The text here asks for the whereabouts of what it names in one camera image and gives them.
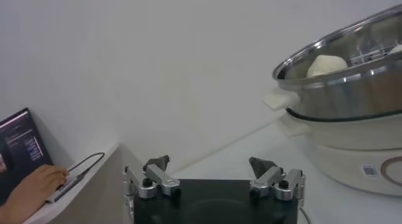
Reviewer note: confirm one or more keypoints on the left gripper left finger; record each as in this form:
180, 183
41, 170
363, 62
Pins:
158, 176

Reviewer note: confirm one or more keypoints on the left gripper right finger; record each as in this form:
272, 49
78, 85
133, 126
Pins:
267, 176

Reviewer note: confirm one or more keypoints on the white steamed baozi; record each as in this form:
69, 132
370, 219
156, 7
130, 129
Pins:
326, 66

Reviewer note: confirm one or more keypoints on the person's bare forearm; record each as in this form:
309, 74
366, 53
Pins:
12, 212

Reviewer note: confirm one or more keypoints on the stainless steel steamer basket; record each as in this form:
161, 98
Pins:
351, 96

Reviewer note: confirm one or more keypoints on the person's bare hand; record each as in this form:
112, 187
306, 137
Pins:
42, 184

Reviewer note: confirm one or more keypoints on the cream electric cooker pot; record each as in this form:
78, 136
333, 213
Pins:
339, 162

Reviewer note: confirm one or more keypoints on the laptop with dark red screen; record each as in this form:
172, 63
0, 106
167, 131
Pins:
22, 140

